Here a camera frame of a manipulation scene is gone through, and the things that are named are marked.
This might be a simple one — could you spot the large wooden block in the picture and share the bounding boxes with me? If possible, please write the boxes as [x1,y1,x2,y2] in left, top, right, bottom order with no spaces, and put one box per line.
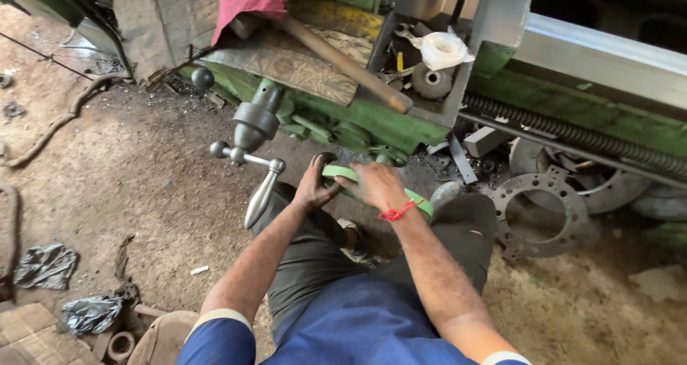
[111,0,224,88]

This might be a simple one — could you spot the person's grey sandal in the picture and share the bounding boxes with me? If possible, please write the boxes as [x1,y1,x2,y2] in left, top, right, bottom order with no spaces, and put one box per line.
[336,218,377,265]
[429,180,463,211]

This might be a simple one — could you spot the dusty floor hose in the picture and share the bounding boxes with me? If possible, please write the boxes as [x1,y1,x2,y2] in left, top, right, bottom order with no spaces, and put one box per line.
[0,72,133,169]

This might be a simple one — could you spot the brown sack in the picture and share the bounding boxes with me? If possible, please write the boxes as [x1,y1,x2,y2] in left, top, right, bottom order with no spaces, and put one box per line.
[127,310,201,365]

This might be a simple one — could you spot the person's blue shirt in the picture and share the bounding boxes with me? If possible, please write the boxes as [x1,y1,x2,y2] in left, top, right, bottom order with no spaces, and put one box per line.
[175,275,533,365]

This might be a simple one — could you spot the dark round grinding disc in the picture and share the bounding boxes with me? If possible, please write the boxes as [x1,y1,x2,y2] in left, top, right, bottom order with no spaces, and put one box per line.
[410,62,454,101]

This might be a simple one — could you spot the threaded lead screw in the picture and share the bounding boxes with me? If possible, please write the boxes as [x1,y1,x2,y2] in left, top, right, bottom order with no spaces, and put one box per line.
[461,92,687,179]

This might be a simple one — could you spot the red cloth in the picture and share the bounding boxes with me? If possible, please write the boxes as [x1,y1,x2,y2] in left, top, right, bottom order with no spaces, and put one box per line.
[210,0,299,47]

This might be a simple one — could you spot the short metal pipe ring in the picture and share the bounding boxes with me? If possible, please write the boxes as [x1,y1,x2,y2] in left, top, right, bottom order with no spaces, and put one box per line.
[107,331,136,362]

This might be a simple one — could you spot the green lathe machine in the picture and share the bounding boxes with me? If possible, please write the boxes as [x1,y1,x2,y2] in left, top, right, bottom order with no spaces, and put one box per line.
[0,0,687,167]

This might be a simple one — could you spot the worn wooden board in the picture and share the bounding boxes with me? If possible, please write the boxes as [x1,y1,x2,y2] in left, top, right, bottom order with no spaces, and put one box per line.
[201,26,375,107]

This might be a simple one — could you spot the grey metal block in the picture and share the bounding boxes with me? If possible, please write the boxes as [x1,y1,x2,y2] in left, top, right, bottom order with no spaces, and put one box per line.
[464,126,512,159]

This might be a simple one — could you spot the wooden pallet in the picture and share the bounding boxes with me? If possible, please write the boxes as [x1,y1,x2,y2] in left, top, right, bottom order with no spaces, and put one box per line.
[0,302,104,365]

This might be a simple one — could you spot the dusty paper scrap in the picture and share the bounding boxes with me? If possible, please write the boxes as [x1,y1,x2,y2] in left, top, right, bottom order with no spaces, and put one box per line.
[627,264,687,305]

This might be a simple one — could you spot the grey steel beam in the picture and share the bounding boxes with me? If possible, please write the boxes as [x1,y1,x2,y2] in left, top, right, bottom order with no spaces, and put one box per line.
[511,13,687,111]

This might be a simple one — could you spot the steel flange ring with holes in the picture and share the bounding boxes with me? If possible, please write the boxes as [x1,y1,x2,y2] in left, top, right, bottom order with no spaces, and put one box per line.
[491,172,591,259]

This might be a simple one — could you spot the person's dark grey trousers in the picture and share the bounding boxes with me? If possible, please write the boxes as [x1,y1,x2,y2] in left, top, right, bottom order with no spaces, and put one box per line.
[250,181,498,344]

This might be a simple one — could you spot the crumpled black plastic bag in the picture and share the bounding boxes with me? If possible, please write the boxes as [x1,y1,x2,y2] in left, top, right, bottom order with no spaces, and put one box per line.
[60,296,125,337]
[13,243,80,291]

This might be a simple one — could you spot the white plastic wrapped roll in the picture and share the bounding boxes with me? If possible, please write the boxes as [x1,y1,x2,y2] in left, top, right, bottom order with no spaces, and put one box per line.
[409,30,476,72]

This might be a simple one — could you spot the thin black cable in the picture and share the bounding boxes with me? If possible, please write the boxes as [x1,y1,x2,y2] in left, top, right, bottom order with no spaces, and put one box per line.
[0,31,96,82]

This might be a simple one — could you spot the person's right hand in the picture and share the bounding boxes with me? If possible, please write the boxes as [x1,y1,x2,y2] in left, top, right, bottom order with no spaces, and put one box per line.
[334,162,414,215]

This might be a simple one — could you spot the grey metal tool tray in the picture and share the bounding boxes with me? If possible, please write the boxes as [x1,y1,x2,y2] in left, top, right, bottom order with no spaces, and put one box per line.
[367,0,532,129]

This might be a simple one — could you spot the grey metal crank handle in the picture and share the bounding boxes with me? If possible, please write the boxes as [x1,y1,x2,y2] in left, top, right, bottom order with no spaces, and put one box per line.
[191,67,287,231]

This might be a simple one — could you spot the steel open-end wrench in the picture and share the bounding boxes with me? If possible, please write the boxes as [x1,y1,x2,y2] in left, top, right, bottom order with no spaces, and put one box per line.
[394,23,426,42]

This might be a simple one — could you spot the green lathe handwheel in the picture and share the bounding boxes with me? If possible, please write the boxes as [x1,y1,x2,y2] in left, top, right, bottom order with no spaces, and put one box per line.
[322,164,434,219]

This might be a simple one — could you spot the flat steel strip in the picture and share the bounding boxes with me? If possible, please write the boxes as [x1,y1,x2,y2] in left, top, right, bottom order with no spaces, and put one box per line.
[448,133,479,185]

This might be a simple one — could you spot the red thread wristband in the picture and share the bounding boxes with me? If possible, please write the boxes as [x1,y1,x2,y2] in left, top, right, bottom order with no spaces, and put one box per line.
[377,198,425,223]

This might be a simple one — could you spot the person's left hand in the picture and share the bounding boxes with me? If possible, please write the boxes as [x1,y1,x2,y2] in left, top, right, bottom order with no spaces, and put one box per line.
[294,152,344,211]

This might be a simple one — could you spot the wooden hammer handle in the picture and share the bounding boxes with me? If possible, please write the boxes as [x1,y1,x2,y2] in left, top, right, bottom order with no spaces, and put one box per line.
[278,14,414,115]

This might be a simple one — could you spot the large steel flange disc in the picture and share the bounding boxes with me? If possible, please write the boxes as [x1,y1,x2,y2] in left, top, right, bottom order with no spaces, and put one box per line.
[509,136,653,216]

